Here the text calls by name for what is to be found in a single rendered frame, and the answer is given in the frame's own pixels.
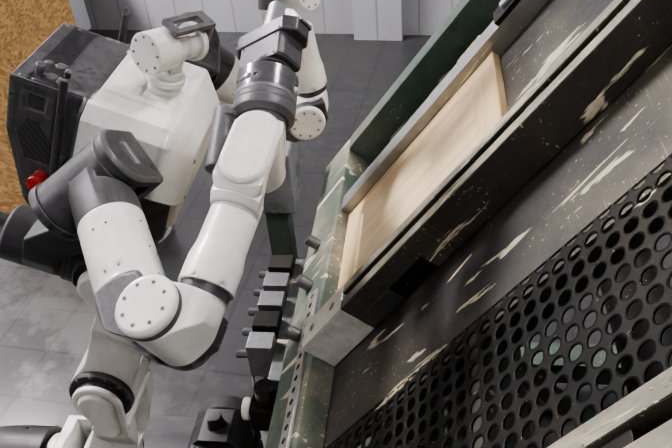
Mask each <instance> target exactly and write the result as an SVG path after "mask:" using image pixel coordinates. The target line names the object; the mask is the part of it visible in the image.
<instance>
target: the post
mask: <svg viewBox="0 0 672 448"><path fill-rule="evenodd" d="M265 216H266V222H267V228H268V234H269V240H270V247H271V253H272V255H293V256H294V261H295V262H296V259H298V253H297V246H296V239H295V231H294V224H293V216H292V213H265Z"/></svg>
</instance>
